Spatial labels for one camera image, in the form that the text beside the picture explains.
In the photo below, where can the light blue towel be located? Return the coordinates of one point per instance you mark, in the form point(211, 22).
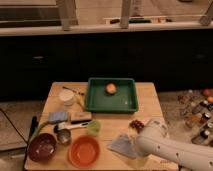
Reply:
point(123, 145)

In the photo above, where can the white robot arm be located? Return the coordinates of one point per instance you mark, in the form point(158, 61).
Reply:
point(153, 140)

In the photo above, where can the green plastic tray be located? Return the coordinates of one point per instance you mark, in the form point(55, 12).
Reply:
point(124, 100)

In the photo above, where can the orange round fruit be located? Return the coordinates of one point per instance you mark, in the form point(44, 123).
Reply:
point(111, 88)

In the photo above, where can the yellow small utensil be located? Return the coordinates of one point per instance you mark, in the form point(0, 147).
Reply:
point(80, 101)

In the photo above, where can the thin dark stick utensil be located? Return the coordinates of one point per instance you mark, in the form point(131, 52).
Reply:
point(75, 91)

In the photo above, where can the white lidded cup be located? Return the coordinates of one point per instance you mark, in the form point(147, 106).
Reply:
point(67, 97)

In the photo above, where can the wooden block brush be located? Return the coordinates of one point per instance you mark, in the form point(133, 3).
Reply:
point(79, 117)

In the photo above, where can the bunch of dark grapes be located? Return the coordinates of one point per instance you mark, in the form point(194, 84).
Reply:
point(136, 125)

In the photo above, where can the blue sponge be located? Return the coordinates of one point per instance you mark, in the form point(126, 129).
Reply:
point(55, 117)

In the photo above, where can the small metal cup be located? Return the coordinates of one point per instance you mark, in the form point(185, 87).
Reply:
point(64, 136)

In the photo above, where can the orange plastic bowl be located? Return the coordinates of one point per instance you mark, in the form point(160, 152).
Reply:
point(83, 152)

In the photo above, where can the dark red speckled bowl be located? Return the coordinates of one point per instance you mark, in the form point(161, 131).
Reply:
point(42, 148)

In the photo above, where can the spice jar rack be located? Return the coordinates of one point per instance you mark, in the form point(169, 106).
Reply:
point(196, 118)

